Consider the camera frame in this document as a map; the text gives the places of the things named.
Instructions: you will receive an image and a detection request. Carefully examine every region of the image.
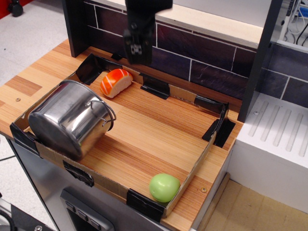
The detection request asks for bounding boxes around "salmon sushi toy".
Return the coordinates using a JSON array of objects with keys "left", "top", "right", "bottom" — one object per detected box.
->
[{"left": 100, "top": 69, "right": 133, "bottom": 98}]

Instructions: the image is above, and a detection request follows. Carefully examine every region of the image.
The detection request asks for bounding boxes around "cardboard fence with black tape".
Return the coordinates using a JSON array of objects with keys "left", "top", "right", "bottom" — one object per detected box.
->
[{"left": 11, "top": 54, "right": 238, "bottom": 222}]

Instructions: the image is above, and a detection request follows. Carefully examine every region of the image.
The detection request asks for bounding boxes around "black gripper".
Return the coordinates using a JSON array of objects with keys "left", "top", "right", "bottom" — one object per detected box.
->
[{"left": 123, "top": 0, "right": 173, "bottom": 65}]

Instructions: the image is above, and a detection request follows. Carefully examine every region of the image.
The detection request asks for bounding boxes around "black caster wheel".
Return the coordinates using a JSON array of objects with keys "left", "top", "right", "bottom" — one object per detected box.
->
[{"left": 8, "top": 0, "right": 24, "bottom": 17}]

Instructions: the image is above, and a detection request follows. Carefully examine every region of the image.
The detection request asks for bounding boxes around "stainless steel pot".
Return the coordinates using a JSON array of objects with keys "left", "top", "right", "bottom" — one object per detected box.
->
[{"left": 28, "top": 80, "right": 116, "bottom": 161}]

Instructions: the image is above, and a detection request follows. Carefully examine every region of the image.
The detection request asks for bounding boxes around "grey oven control panel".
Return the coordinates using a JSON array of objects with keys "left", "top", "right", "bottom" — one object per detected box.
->
[{"left": 60, "top": 190, "right": 115, "bottom": 231}]

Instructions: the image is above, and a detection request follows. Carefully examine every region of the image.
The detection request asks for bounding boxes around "white cables bundle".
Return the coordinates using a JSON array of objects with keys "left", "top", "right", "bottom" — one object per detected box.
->
[{"left": 279, "top": 0, "right": 308, "bottom": 46}]

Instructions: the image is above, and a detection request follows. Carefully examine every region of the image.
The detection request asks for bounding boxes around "white drying rack counter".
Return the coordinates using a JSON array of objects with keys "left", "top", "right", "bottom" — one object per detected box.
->
[{"left": 228, "top": 94, "right": 308, "bottom": 213}]

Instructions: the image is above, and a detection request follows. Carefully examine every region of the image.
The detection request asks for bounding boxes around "green toy apple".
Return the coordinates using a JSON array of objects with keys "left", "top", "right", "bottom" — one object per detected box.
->
[{"left": 149, "top": 173, "right": 180, "bottom": 203}]

